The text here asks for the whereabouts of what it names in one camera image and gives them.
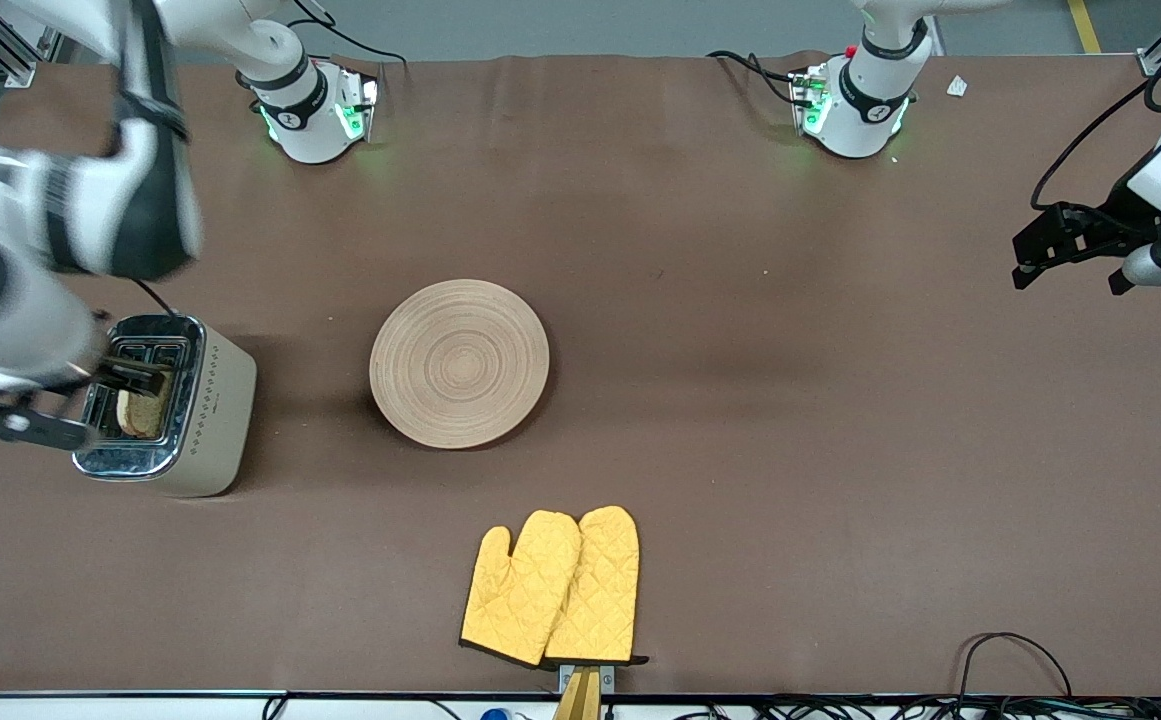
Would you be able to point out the brown bread slice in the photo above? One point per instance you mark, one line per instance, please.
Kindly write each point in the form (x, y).
(145, 415)

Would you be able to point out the brown table cover cloth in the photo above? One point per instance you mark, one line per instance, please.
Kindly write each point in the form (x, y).
(690, 250)

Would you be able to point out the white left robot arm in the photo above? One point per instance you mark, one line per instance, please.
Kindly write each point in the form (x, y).
(865, 110)

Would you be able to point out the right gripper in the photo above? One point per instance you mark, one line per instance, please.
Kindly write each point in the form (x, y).
(130, 377)

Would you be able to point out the small white paper scrap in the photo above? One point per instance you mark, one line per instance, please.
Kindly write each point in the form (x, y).
(957, 86)

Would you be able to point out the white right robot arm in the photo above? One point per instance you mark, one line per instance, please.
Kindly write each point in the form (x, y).
(305, 120)

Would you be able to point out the yellow quilted oven mitt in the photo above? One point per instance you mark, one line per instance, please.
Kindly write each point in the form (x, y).
(600, 590)
(515, 600)

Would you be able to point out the aluminium frame profile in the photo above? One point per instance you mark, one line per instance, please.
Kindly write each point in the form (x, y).
(0, 45)

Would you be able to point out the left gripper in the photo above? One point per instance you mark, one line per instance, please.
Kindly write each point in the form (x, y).
(1123, 217)

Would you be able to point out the round wooden plate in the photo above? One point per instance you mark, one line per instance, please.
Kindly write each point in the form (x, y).
(460, 365)

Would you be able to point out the small metal clamp bracket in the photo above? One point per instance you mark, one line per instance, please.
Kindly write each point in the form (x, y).
(608, 677)

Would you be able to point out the cream chrome two-slot toaster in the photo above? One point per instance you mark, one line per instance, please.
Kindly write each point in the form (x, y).
(215, 410)

